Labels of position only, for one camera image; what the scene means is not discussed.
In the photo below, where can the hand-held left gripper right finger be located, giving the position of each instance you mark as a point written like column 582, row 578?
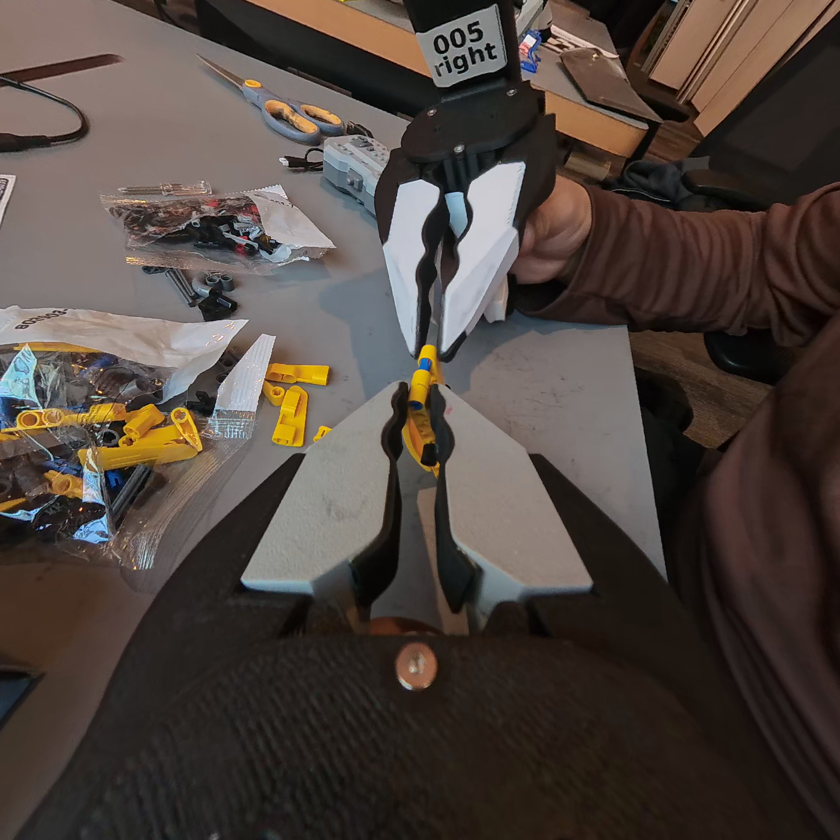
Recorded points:
column 519, row 525

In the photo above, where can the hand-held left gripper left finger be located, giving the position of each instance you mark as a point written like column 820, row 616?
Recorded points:
column 315, row 525

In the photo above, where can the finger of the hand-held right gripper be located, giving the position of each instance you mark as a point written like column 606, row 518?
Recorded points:
column 410, row 236
column 496, row 236

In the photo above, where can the yellow curved panel blue pins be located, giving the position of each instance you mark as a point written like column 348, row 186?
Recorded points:
column 418, row 440

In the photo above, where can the grey desk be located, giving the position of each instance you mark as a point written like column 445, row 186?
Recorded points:
column 565, row 394

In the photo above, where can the person's right hand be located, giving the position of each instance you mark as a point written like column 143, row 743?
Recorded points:
column 551, row 236

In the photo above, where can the grey electronic control box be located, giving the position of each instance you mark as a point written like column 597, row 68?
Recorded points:
column 357, row 164

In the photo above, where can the short yellow three-hole beam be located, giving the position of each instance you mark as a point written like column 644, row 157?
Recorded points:
column 322, row 433

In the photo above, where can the yellow L-shaped piece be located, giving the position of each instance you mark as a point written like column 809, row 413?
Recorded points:
column 289, row 418

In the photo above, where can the light wooden table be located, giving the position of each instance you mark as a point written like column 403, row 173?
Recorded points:
column 381, row 33

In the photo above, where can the small black plug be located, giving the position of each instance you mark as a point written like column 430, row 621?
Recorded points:
column 302, row 160

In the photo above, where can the yellow angled beam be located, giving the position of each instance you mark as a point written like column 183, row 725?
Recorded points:
column 299, row 374

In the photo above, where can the grey yellow hand tool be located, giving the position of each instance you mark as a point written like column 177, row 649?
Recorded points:
column 289, row 116

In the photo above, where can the plastic bag of black parts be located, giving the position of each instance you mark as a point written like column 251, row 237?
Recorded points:
column 223, row 223

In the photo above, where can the loose black connector parts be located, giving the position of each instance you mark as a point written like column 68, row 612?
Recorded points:
column 197, row 289

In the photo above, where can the plastic bag of yellow parts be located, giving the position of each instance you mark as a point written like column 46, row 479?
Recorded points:
column 105, row 433

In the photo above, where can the black mesh chair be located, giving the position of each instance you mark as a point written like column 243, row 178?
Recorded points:
column 775, row 118

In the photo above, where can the blue kit box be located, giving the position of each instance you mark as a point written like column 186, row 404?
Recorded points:
column 16, row 693

